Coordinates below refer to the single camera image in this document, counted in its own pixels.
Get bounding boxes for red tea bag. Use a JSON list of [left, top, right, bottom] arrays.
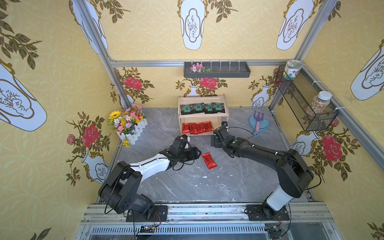
[[189, 123, 199, 135], [182, 123, 190, 134], [202, 153, 217, 170], [204, 121, 214, 132], [196, 123, 207, 134]]

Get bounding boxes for wooden two-tier shelf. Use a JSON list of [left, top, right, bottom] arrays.
[[178, 95, 230, 134]]

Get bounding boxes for green tea bag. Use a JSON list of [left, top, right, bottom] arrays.
[[193, 103, 205, 114], [180, 104, 196, 115], [214, 103, 226, 113], [204, 103, 217, 114]]

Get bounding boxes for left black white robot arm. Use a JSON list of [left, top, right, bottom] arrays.
[[98, 135, 202, 220]]

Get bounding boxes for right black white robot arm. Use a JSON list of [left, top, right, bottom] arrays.
[[211, 122, 314, 220]]

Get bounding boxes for blue dustpan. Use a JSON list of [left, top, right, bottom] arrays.
[[249, 116, 270, 132]]

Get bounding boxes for purple pink toy rake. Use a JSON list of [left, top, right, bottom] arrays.
[[254, 111, 264, 136]]

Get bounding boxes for flower bouquet white fence pot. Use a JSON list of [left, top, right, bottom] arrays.
[[109, 105, 148, 148]]

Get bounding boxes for pink flowers in tray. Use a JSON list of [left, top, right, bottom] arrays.
[[190, 63, 213, 73]]

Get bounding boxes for small circuit board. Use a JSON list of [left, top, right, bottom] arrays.
[[139, 225, 157, 234]]

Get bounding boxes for glass jar white lid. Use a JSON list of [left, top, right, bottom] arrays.
[[306, 91, 332, 116]]

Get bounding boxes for patterned tin jar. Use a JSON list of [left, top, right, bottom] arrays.
[[282, 60, 303, 80]]

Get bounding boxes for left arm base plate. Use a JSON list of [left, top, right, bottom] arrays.
[[126, 205, 168, 223]]

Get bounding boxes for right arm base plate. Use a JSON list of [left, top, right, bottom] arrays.
[[244, 204, 290, 221]]

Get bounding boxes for grey wall tray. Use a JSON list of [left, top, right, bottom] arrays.
[[184, 61, 251, 79]]

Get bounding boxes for black wire wall basket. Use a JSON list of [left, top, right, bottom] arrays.
[[276, 66, 339, 132]]

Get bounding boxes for aluminium rail frame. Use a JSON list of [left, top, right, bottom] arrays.
[[75, 202, 342, 240]]

